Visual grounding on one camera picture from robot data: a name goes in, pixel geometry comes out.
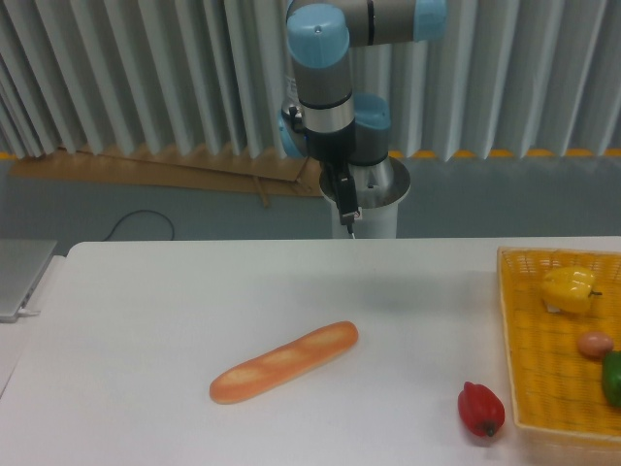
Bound red toy bell pepper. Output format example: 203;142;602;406
457;382;506;438

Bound silver laptop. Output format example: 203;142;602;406
1;239;57;323

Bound green toy bell pepper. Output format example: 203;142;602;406
602;350;620;408

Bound yellow toy bell pepper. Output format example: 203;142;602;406
540;266;603;314

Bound brown cardboard sheet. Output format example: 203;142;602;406
10;144;321;207

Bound brown toy egg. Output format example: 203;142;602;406
577;331;614;359

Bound toy baguette bread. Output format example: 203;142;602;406
209;321;359;404

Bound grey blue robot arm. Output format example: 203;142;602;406
280;1;447;230

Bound black floor cable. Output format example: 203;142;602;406
101;209;176;242

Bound grey pleated curtain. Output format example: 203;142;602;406
1;1;620;159

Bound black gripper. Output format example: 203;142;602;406
305;123;359;226

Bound yellow woven basket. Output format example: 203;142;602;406
497;247;620;447

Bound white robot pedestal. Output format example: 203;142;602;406
324;196;404;239

